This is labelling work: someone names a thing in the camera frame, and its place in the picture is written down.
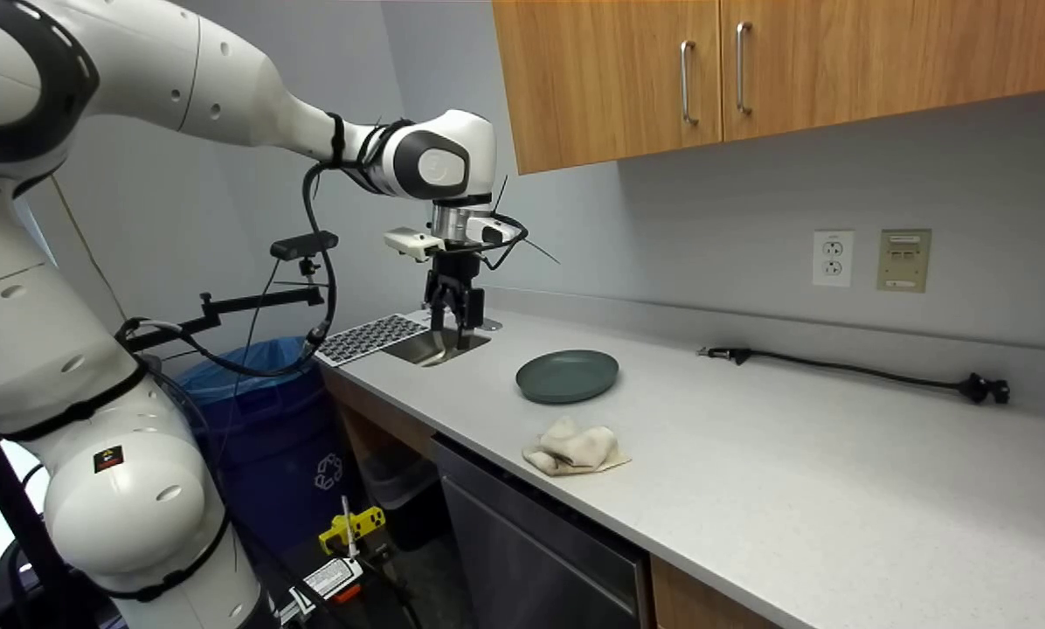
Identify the white stained cloth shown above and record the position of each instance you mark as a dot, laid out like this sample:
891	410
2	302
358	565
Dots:
573	450

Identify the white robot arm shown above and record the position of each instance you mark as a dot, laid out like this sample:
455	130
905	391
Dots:
131	500

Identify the beige wall switch plate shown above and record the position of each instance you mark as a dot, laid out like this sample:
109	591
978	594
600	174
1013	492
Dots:
903	259

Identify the silver cabinet handle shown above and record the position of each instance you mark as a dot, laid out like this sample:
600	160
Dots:
741	104
685	98

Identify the blue recycling bin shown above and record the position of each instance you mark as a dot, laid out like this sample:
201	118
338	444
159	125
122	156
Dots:
273	444

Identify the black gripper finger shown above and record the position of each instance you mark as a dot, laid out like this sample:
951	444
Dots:
439	318
468	323

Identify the black camera on mount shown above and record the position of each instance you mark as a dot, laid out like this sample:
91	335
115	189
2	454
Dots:
300	245

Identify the dark green plate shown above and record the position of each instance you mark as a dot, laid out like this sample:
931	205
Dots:
568	376

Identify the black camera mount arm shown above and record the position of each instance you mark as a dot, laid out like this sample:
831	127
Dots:
141	332

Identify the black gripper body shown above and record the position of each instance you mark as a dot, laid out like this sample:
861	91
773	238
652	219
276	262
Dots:
451	282

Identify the stainless steel sink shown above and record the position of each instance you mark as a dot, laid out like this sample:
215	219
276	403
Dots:
434	347

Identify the wooden cabinet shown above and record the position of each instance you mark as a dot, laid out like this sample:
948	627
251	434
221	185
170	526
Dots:
684	601
600	78

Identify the wooden lower cabinet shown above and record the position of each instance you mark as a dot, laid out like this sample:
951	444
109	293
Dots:
684	601

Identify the yellow clamp tool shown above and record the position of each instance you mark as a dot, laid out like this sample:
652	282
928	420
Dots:
355	531

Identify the wooden upper cabinet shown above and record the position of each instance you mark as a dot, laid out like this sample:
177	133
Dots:
600	78

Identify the white wall outlet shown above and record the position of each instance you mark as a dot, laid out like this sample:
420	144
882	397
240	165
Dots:
831	259

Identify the right silver cabinet handle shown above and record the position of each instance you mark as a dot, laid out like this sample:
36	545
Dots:
741	104

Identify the left silver cabinet handle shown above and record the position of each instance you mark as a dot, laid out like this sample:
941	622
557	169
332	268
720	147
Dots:
685	98

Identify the stainless dishwasher front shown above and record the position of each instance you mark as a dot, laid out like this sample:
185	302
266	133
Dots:
529	560

